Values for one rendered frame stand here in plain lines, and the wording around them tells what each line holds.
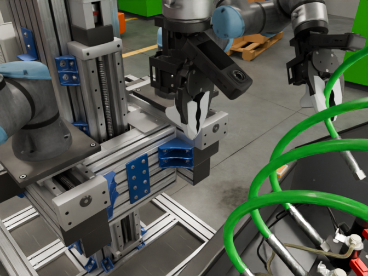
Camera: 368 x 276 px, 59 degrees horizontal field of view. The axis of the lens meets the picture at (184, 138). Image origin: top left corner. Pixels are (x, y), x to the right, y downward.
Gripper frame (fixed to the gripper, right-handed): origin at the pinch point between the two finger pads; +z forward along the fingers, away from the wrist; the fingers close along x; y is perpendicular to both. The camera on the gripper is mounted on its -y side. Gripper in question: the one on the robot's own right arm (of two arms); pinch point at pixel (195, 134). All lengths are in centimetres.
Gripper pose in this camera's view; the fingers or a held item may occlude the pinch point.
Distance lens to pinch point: 59.1
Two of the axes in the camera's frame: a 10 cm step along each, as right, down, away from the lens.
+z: 0.0, 8.3, 5.5
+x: -6.2, 4.3, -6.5
